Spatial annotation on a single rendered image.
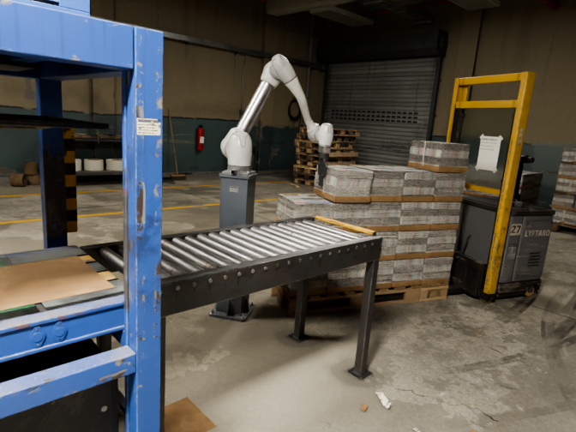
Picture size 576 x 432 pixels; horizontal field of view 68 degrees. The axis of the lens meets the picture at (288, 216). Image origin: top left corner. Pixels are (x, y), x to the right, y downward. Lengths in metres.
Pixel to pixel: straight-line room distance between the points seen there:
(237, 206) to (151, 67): 1.80
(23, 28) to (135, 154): 0.34
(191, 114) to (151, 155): 8.78
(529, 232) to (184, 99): 7.57
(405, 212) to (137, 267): 2.50
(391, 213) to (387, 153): 7.65
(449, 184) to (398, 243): 0.62
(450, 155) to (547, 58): 6.26
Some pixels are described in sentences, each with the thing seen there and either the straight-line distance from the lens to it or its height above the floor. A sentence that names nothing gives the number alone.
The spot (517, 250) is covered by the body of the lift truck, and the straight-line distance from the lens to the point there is 4.12.
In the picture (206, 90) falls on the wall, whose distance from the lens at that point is 10.13.
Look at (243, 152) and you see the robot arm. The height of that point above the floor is 1.15.
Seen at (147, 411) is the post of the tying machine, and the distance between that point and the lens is 1.43.
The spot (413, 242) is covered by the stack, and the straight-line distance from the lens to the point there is 3.51.
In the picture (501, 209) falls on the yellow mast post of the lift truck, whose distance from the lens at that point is 3.79.
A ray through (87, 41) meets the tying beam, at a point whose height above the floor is 1.50.
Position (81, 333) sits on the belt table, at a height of 0.72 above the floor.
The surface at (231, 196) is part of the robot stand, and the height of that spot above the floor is 0.85.
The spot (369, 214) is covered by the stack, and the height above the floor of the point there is 0.74.
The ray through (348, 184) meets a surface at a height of 0.96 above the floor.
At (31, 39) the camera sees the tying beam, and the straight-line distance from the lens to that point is 1.08.
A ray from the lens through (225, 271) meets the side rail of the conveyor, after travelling 1.62.
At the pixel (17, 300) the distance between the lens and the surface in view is 1.47.
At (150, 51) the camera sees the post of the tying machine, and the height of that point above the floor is 1.50.
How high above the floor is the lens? 1.35
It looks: 12 degrees down
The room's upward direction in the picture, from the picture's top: 4 degrees clockwise
